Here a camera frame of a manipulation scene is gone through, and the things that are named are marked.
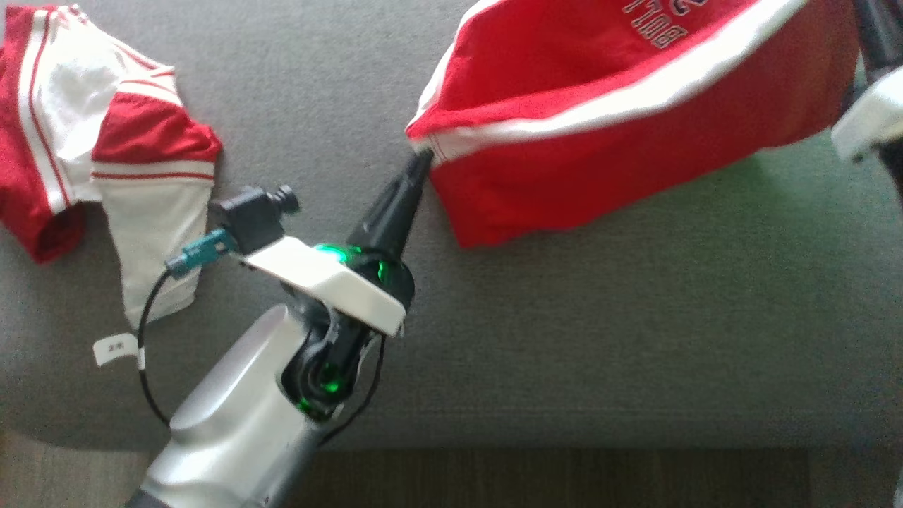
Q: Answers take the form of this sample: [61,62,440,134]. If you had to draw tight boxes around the white cable label tag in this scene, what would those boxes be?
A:
[92,332,146,368]

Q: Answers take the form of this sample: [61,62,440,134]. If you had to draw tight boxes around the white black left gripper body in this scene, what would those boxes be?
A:
[240,236,417,337]

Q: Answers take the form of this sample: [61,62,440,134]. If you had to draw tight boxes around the grey fabric sofa seat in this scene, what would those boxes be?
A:
[0,0,903,454]

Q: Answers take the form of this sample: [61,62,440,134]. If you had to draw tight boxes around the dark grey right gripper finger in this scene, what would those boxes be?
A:
[850,0,891,82]
[878,0,903,75]

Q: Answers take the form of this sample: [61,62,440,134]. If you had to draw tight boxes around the red white basketball jersey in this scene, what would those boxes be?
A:
[0,4,224,331]

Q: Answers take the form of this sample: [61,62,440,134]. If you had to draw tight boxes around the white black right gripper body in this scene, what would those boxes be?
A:
[831,67,903,202]

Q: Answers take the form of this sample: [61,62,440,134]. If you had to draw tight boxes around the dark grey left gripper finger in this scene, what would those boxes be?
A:
[377,152,434,258]
[347,152,424,253]

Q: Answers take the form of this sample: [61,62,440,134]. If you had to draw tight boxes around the left cable with teal plug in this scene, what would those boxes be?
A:
[137,227,238,428]

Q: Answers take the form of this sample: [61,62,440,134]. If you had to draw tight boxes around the red shorts with white stripes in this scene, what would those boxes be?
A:
[405,0,866,250]

